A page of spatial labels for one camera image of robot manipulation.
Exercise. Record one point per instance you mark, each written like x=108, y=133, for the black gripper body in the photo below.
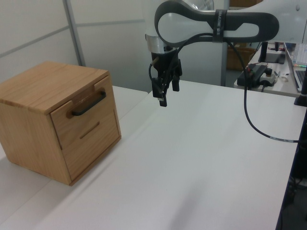
x=165, y=60

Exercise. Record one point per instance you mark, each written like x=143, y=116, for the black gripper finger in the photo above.
x=161, y=91
x=176, y=83

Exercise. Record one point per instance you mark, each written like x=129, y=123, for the light wooden drawer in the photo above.
x=96, y=119

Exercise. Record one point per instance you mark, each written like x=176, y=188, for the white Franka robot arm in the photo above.
x=177, y=24

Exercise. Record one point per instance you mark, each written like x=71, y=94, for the brown cardboard box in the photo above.
x=239, y=60
x=242, y=3

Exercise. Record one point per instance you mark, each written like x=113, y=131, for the black controller box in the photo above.
x=257, y=72

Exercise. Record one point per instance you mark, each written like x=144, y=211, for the grey emergency stop box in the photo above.
x=268, y=80

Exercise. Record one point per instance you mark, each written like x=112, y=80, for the black monitor stand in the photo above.
x=263, y=51

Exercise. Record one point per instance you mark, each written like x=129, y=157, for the black upright pole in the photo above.
x=277, y=46

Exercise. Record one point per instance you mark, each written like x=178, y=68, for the light wooden cabinet box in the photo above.
x=28, y=134

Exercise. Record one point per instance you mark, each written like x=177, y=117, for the grey partition post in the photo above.
x=74, y=31
x=223, y=64

